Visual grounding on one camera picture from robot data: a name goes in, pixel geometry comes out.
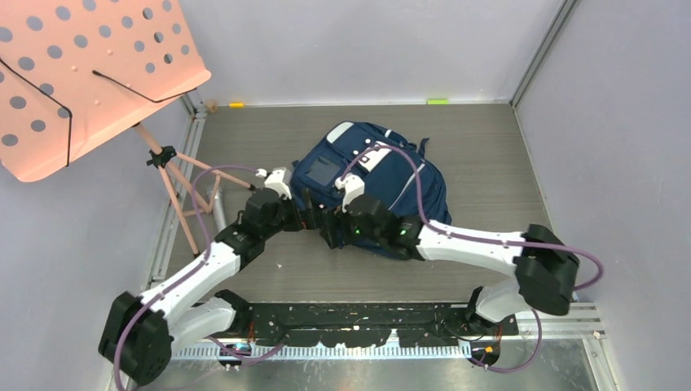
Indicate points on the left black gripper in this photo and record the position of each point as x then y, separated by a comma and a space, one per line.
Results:
301, 219

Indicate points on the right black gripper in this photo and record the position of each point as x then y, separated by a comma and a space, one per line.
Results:
336, 218

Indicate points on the navy blue student backpack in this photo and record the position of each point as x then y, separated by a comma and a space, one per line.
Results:
393, 169

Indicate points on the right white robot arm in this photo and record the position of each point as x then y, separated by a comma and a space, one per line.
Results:
541, 271

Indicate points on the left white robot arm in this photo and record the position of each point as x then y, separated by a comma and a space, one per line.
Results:
142, 332

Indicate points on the green tape marker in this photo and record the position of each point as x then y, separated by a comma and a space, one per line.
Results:
437, 101

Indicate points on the pink perforated music stand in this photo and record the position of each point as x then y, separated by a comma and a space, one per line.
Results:
75, 74

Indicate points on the black mounting base plate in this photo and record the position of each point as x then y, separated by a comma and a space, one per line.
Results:
360, 325

